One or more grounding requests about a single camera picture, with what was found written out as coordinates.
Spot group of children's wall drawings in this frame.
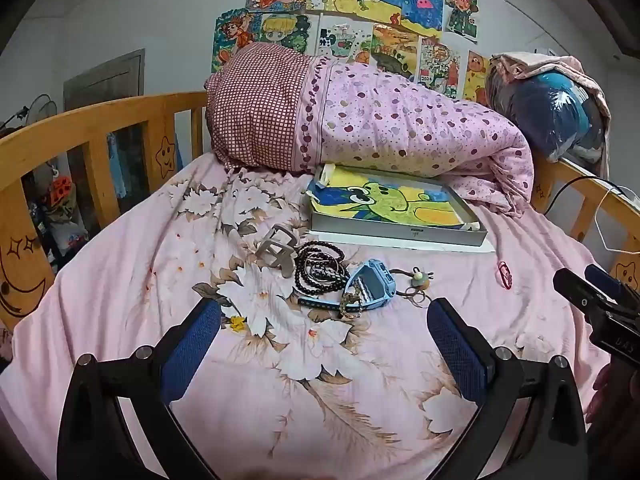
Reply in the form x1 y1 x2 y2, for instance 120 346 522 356
210 0 493 106

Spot orange spotted toy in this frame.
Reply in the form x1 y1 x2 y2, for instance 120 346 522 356
50 177 76 207

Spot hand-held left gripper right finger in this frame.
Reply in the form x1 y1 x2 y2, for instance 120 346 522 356
426 297 588 480

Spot blue kids watch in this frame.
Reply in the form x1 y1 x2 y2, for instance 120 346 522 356
297 258 396 311

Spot hair tie with beige charm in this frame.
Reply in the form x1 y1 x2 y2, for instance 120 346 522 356
390 266 434 291

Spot white board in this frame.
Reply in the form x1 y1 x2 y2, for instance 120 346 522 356
309 230 497 254

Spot frog drawing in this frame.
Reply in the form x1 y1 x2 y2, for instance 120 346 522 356
312 165 473 229

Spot white cable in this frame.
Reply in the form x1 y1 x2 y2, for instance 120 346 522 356
592 182 640 256

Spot black bead bracelet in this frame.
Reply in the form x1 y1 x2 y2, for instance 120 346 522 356
294 241 351 303

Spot pink dotted folded quilt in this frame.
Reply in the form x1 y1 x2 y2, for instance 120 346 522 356
204 42 536 216

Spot grey hair claw clip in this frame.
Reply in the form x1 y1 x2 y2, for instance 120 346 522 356
255 226 297 278

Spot black cable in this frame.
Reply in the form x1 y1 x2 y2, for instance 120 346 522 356
542 176 631 216

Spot brown hair tie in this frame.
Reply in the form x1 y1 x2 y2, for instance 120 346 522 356
406 287 434 309

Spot person's right hand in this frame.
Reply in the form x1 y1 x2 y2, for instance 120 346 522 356
585 360 616 426

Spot grey shallow box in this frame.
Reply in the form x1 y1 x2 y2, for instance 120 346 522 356
307 162 488 247

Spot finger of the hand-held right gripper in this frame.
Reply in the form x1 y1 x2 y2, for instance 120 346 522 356
585 264 640 306
553 269 621 316

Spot blue bundle under pink cloth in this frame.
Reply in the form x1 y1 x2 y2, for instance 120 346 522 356
490 50 613 176

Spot grey door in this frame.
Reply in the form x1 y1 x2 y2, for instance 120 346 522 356
63 49 146 111

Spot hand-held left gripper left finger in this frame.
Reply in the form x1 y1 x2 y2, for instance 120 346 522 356
57 297 223 480

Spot gold chain bracelet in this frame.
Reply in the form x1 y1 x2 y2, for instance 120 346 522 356
339 285 367 321

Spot black fan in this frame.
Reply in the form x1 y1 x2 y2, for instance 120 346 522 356
0 94 58 131

